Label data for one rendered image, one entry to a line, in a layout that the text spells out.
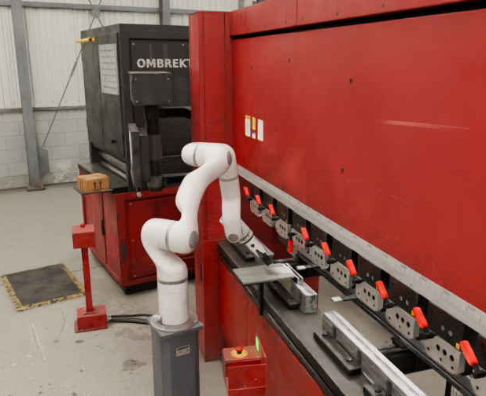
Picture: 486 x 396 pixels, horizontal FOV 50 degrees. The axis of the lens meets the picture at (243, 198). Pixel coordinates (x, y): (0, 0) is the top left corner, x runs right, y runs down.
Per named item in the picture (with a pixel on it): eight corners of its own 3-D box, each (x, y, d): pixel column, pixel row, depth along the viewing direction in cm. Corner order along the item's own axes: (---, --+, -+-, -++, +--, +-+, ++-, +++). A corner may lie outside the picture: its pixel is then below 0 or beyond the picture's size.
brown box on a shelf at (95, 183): (72, 187, 440) (71, 173, 437) (103, 184, 452) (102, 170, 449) (81, 195, 415) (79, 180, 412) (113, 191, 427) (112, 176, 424)
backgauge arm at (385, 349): (354, 372, 221) (356, 343, 217) (477, 347, 240) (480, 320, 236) (364, 383, 213) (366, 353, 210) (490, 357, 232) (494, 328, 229)
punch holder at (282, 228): (275, 231, 267) (275, 199, 263) (290, 229, 269) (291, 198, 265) (286, 240, 253) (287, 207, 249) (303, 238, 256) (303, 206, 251)
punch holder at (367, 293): (355, 295, 193) (357, 254, 189) (374, 292, 196) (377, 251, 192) (377, 313, 180) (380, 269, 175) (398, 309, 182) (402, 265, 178)
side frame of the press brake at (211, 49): (196, 344, 382) (188, 13, 324) (302, 327, 408) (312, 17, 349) (204, 363, 360) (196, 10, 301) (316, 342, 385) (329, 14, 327)
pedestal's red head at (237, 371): (222, 372, 235) (222, 336, 230) (256, 368, 238) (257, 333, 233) (228, 399, 216) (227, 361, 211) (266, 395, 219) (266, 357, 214)
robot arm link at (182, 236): (160, 254, 206) (196, 261, 198) (147, 240, 196) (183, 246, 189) (206, 154, 228) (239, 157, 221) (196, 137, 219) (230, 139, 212)
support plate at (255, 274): (232, 270, 264) (232, 269, 263) (280, 264, 272) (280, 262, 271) (243, 284, 247) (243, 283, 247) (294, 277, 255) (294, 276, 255)
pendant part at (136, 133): (130, 174, 371) (127, 122, 362) (147, 172, 374) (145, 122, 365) (133, 188, 329) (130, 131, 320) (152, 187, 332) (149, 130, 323)
